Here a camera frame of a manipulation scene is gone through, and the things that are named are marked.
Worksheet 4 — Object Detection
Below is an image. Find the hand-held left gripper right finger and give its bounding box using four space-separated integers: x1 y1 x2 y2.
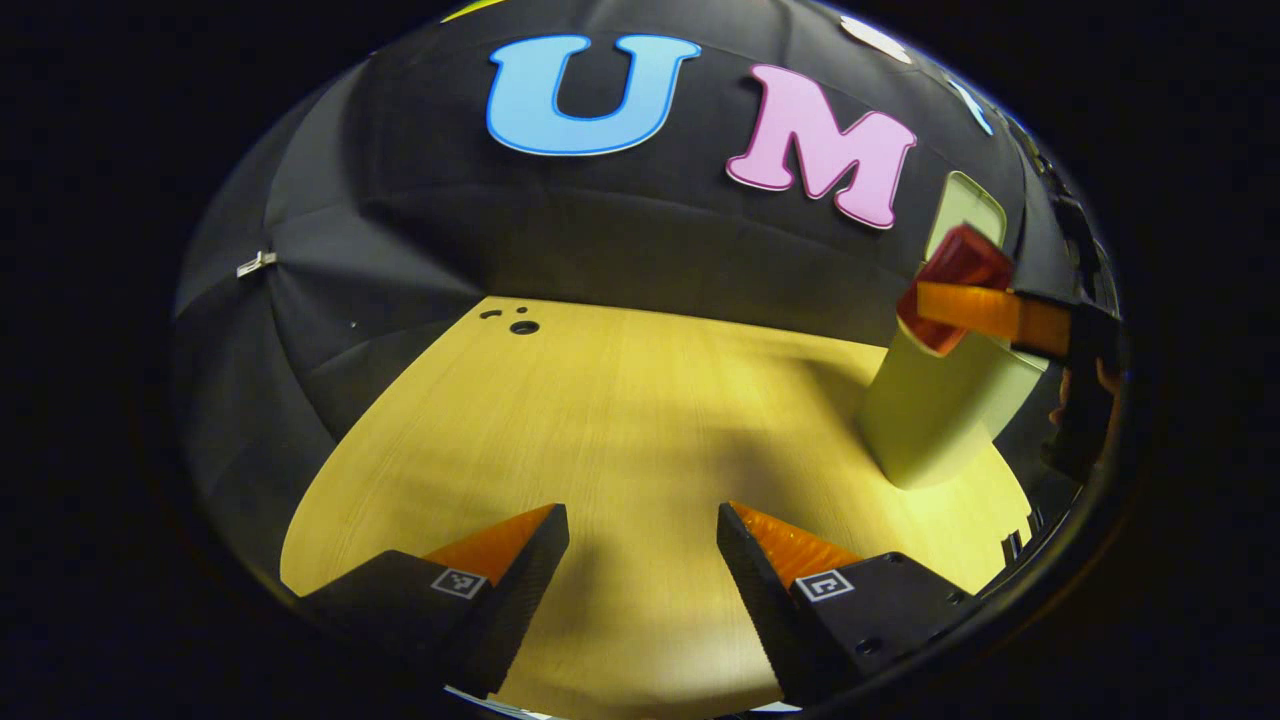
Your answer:
716 502 991 703

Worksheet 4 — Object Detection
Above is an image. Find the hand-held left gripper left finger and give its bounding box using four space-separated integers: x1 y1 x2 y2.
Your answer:
300 503 571 698

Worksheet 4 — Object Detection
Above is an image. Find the orange pop can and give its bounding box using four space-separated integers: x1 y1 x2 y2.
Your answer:
896 224 1017 357

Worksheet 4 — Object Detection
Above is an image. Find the green desktop garbage bin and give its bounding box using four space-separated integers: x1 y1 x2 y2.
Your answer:
857 170 1051 490

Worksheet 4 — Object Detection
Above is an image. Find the wooden desktop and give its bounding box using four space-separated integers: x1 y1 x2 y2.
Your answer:
280 296 1033 720

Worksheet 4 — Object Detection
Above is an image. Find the black backdrop cloth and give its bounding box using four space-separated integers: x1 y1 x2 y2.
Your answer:
170 0 1091 571

